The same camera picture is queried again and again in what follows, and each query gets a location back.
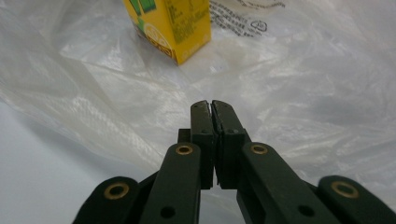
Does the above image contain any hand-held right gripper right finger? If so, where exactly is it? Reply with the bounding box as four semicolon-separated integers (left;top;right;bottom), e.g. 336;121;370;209
211;100;252;190

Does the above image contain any yellow juice box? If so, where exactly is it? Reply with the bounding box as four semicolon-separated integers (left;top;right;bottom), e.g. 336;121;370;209
121;0;213;66

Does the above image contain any clear plastic bag smiley print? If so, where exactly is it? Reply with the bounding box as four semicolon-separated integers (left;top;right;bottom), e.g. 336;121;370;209
0;0;396;224

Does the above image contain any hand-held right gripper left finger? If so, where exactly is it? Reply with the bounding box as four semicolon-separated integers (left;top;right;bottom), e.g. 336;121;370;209
177;100;217;190

